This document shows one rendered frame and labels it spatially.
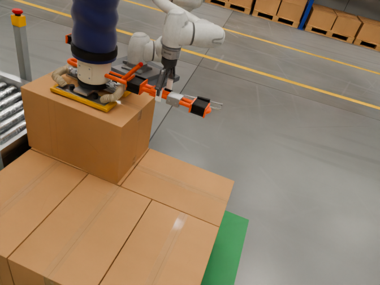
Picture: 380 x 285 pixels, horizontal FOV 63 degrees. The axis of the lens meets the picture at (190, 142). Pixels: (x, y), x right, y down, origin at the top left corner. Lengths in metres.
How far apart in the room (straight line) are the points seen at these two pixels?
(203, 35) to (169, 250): 1.01
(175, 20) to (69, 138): 0.85
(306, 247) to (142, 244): 1.46
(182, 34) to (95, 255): 1.06
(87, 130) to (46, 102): 0.25
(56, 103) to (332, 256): 2.20
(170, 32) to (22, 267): 1.18
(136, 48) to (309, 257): 2.00
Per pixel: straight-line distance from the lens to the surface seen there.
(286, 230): 2.66
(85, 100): 1.67
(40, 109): 1.83
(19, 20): 2.65
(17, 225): 1.68
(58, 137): 1.86
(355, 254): 2.87
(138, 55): 2.41
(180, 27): 1.42
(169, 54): 1.47
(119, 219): 1.65
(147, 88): 1.59
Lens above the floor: 1.85
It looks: 37 degrees down
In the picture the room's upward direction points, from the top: 14 degrees clockwise
